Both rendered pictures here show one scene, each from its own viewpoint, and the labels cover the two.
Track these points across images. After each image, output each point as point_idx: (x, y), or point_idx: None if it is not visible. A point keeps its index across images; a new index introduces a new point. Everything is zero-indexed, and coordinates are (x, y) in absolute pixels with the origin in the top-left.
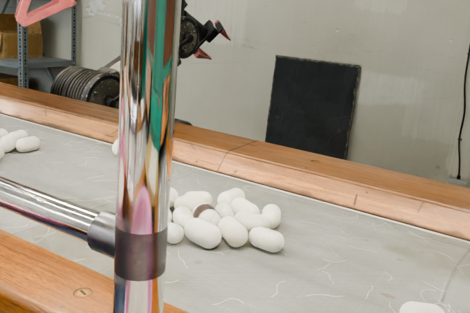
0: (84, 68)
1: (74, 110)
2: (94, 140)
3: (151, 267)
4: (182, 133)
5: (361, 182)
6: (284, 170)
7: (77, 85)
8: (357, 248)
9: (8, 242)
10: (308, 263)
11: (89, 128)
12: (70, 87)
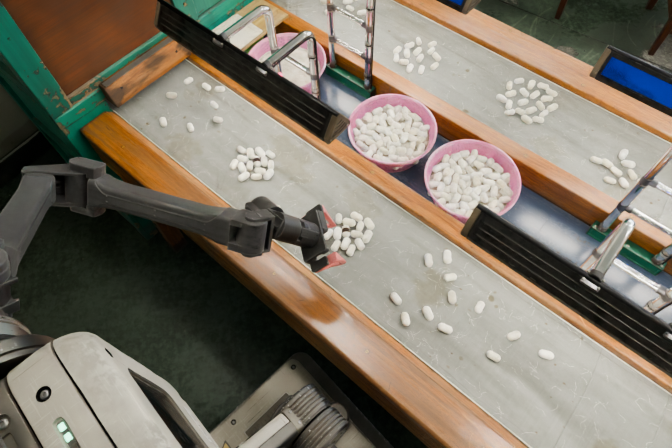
0: (315, 423)
1: (311, 288)
2: (297, 258)
3: None
4: None
5: (186, 181)
6: (212, 197)
7: (319, 395)
8: (212, 152)
9: (311, 136)
10: (232, 145)
11: (300, 266)
12: (327, 401)
